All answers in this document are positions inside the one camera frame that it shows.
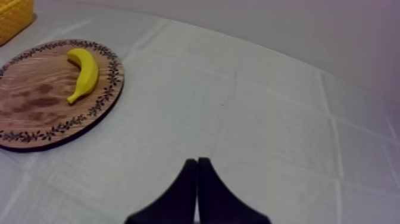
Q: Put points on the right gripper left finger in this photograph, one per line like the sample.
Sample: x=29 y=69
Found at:
x=178 y=201

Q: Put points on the yellow plastic basket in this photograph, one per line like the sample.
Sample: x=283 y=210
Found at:
x=14 y=17

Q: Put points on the yellow toy banana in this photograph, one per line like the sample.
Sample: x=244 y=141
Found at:
x=86 y=73

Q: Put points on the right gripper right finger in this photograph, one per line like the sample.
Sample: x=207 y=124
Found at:
x=218 y=203

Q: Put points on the round wooden board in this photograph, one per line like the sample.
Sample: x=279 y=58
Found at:
x=40 y=97

